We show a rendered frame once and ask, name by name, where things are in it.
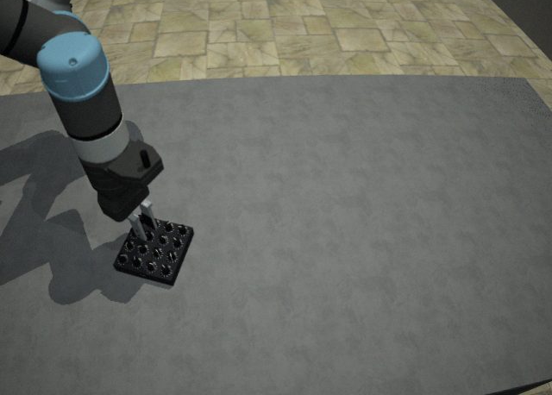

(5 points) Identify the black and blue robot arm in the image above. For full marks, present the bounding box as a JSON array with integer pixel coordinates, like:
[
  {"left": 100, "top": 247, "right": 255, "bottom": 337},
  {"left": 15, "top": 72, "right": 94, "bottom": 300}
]
[{"left": 0, "top": 0, "right": 122, "bottom": 141}]

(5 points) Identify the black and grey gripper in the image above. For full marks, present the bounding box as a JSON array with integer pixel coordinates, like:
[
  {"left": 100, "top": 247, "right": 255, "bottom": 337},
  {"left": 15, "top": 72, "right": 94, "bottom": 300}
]
[{"left": 68, "top": 114, "right": 164, "bottom": 241}]

